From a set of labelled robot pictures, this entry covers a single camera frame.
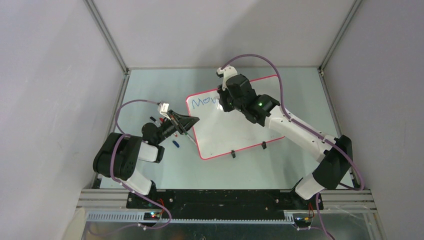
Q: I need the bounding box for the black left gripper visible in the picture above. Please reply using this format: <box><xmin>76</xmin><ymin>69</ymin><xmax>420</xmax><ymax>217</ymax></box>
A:
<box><xmin>155</xmin><ymin>109</ymin><xmax>199</xmax><ymax>144</ymax></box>

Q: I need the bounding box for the blue marker cap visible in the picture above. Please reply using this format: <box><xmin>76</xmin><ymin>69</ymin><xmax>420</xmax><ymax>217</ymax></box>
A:
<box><xmin>172</xmin><ymin>140</ymin><xmax>180</xmax><ymax>148</ymax></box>

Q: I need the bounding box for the pink framed whiteboard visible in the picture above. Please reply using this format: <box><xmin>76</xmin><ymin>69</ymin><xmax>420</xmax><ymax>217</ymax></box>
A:
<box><xmin>185</xmin><ymin>89</ymin><xmax>284</xmax><ymax>160</ymax></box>

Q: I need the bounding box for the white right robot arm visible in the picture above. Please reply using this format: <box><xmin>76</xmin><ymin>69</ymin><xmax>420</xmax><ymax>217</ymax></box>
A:
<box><xmin>217</xmin><ymin>73</ymin><xmax>352</xmax><ymax>209</ymax></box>

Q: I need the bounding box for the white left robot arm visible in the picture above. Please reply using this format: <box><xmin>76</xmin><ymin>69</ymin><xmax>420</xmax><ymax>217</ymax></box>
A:
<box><xmin>92</xmin><ymin>110</ymin><xmax>200</xmax><ymax>208</ymax></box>

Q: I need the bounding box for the green cap marker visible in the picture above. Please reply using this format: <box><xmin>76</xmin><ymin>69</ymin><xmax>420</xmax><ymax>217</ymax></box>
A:
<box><xmin>185</xmin><ymin>133</ymin><xmax>197</xmax><ymax>145</ymax></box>

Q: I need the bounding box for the black cap marker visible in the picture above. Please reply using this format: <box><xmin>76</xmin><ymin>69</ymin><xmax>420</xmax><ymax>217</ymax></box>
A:
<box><xmin>149</xmin><ymin>116</ymin><xmax>161</xmax><ymax>125</ymax></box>

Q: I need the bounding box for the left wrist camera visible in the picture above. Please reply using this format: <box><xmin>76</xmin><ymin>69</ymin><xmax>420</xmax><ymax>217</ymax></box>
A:
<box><xmin>158</xmin><ymin>101</ymin><xmax>170</xmax><ymax>118</ymax></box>

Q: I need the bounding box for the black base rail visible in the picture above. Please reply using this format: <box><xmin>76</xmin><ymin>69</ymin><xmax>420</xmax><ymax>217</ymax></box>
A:
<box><xmin>126</xmin><ymin>189</ymin><xmax>324</xmax><ymax>221</ymax></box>

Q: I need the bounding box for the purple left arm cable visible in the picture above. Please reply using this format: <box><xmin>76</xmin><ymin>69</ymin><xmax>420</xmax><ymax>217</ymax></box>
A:
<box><xmin>87</xmin><ymin>99</ymin><xmax>174</xmax><ymax>238</ymax></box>

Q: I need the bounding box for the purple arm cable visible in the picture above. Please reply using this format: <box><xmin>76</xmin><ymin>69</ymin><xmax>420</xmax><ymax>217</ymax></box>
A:
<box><xmin>222</xmin><ymin>53</ymin><xmax>365</xmax><ymax>240</ymax></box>
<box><xmin>87</xmin><ymin>99</ymin><xmax>174</xmax><ymax>238</ymax></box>

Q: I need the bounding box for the aluminium frame profile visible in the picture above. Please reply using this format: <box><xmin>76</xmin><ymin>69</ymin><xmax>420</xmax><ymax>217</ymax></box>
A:
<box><xmin>77</xmin><ymin>189</ymin><xmax>377</xmax><ymax>225</ymax></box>

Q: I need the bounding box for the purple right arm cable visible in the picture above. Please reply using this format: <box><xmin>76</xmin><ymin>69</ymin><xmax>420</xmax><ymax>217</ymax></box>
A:
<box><xmin>222</xmin><ymin>53</ymin><xmax>365</xmax><ymax>240</ymax></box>

